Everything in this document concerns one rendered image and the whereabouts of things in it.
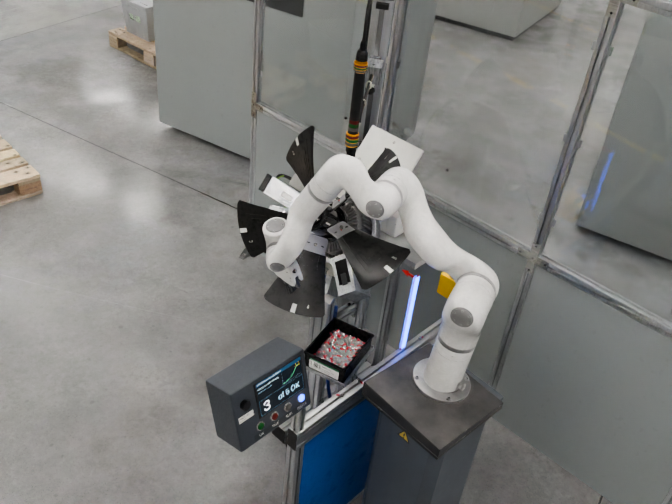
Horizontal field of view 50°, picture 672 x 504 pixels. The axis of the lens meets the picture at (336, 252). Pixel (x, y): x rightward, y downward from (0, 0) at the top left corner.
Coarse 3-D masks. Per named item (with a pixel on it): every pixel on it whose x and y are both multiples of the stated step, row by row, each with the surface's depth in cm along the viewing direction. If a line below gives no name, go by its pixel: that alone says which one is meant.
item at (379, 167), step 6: (384, 150) 265; (390, 150) 261; (384, 156) 261; (390, 156) 258; (396, 156) 255; (378, 162) 261; (384, 162) 257; (390, 162) 255; (396, 162) 252; (372, 168) 261; (378, 168) 257; (384, 168) 254; (390, 168) 252; (372, 174) 256; (378, 174) 253
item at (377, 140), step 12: (372, 132) 287; (384, 132) 284; (372, 144) 286; (384, 144) 283; (396, 144) 281; (408, 144) 278; (360, 156) 287; (372, 156) 284; (408, 156) 277; (420, 156) 275; (408, 168) 276; (264, 252) 299
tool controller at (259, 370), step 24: (240, 360) 196; (264, 360) 195; (288, 360) 195; (216, 384) 187; (240, 384) 186; (264, 384) 190; (288, 384) 197; (216, 408) 191; (240, 408) 186; (216, 432) 197; (240, 432) 188; (264, 432) 195
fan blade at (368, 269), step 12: (348, 240) 253; (360, 240) 254; (372, 240) 255; (348, 252) 250; (360, 252) 250; (372, 252) 250; (384, 252) 250; (396, 252) 250; (408, 252) 250; (360, 264) 247; (372, 264) 247; (384, 264) 247; (396, 264) 247; (360, 276) 245; (372, 276) 245; (384, 276) 244
